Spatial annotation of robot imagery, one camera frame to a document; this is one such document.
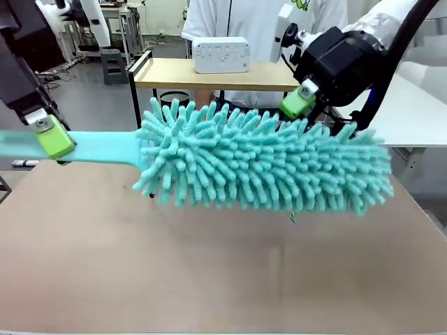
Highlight white side table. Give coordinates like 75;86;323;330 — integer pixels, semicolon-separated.
333;61;447;149

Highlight grey plastic stool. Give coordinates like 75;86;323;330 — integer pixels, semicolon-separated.
100;48;130;86

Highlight black-framed wooden shelf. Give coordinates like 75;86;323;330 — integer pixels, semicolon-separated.
128;50;302;199

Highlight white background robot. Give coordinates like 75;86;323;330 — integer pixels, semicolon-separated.
34;0;113;49

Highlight white power strip box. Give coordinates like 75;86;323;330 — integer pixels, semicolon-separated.
191;36;253;75

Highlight black waste bin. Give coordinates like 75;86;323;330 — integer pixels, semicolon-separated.
159;91;191;106

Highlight teal chenille duster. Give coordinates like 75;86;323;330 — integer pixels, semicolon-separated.
0;96;395;219

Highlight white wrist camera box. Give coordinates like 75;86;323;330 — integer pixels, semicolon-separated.
277;4;304;64

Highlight metal equipment rack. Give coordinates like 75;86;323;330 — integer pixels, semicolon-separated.
117;0;145;61

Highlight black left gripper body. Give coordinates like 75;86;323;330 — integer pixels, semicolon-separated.
0;0;70;127

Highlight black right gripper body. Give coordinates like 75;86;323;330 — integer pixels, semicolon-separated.
292;26;388;107

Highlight black cable hose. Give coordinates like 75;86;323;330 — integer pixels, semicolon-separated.
350;0;441;137

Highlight person in white shirt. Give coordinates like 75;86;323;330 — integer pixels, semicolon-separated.
181;0;350;110

